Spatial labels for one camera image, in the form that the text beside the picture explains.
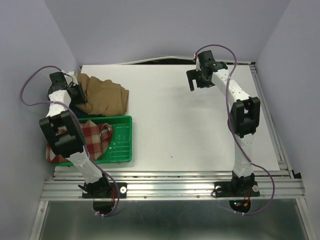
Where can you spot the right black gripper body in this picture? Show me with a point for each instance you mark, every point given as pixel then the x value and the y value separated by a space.
pixel 204 81

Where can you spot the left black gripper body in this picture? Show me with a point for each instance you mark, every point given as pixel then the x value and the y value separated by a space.
pixel 76 98

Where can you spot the tan pleated skirt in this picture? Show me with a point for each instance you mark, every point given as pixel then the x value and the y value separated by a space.
pixel 104 98

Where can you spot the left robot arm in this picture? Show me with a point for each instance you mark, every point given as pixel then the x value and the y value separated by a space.
pixel 65 137

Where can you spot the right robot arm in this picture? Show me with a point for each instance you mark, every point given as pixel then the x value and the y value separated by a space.
pixel 243 120

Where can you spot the green plaid skirt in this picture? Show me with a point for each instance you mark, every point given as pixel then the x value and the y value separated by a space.
pixel 77 112

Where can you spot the red plaid skirt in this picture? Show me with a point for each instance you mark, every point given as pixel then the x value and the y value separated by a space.
pixel 97 138

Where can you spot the green plastic tray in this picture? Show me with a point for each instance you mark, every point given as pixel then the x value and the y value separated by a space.
pixel 120 147

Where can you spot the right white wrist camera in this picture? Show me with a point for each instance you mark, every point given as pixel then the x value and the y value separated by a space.
pixel 197 63

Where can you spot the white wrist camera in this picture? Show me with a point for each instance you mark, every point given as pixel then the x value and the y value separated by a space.
pixel 70 77
pixel 197 63

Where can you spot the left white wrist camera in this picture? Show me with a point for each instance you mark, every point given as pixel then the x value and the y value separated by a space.
pixel 70 77

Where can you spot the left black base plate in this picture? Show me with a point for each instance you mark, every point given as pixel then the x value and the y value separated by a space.
pixel 117 191

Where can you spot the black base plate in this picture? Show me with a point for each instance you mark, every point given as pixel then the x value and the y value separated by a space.
pixel 228 189
pixel 117 191

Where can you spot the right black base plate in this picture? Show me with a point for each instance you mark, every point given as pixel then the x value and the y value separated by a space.
pixel 228 189

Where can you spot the aluminium frame rail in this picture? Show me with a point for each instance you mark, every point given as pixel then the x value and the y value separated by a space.
pixel 178 205

